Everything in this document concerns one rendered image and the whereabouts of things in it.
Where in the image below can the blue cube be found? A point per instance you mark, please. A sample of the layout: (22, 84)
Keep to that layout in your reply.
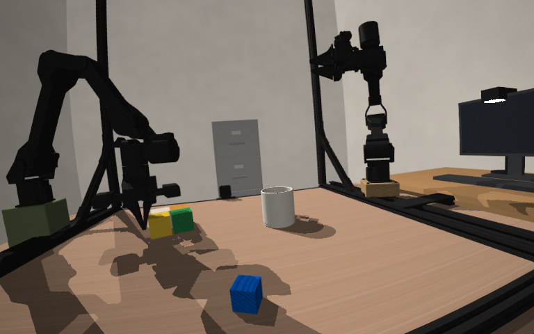
(246, 294)

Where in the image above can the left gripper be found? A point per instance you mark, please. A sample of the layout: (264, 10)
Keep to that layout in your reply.
(346, 61)

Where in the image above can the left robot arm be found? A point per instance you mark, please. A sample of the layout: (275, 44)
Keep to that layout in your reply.
(377, 146)

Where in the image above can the grey cup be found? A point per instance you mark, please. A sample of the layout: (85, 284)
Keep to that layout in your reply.
(278, 208)

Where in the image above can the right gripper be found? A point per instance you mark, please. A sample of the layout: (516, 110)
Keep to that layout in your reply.
(104, 199)

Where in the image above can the yellow cube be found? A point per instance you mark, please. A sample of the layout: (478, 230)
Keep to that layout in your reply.
(159, 225)

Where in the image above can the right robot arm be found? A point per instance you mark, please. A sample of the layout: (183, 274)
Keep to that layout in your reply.
(58, 73)

